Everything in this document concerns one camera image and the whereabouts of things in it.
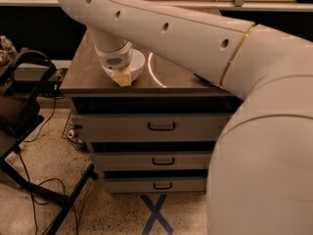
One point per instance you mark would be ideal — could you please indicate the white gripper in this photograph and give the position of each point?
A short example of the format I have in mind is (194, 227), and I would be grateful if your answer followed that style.
(115, 60)

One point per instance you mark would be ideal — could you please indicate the white bowl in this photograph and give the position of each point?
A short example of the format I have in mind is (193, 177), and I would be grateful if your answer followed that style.
(136, 66)

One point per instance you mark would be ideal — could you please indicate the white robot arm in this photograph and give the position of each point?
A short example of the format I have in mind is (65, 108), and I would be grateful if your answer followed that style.
(260, 178)

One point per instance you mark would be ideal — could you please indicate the top grey drawer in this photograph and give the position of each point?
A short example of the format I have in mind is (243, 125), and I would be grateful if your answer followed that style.
(150, 127)

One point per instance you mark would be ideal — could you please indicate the grey drawer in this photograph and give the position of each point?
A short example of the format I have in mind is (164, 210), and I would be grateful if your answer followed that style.
(150, 127)
(111, 161)
(155, 184)

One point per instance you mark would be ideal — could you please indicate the grey drawer cabinet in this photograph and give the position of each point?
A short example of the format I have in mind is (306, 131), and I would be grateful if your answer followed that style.
(162, 88)

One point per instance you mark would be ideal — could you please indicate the middle grey drawer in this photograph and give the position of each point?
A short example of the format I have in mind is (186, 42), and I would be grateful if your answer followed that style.
(111, 161)

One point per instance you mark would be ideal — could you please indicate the black metal stand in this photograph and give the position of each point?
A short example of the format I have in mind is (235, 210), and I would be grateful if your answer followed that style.
(19, 117)

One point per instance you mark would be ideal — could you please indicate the bottom grey drawer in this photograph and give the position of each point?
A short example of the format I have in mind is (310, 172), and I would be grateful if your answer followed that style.
(155, 184)

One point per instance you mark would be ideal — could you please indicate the clear plastic bottle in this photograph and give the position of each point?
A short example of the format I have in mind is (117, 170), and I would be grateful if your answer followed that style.
(8, 47)

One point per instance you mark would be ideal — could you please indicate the blue tape cross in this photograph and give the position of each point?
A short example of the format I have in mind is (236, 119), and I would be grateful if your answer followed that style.
(156, 215)

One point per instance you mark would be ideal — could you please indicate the wire mesh basket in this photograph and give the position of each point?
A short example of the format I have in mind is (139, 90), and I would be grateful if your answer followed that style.
(71, 135)

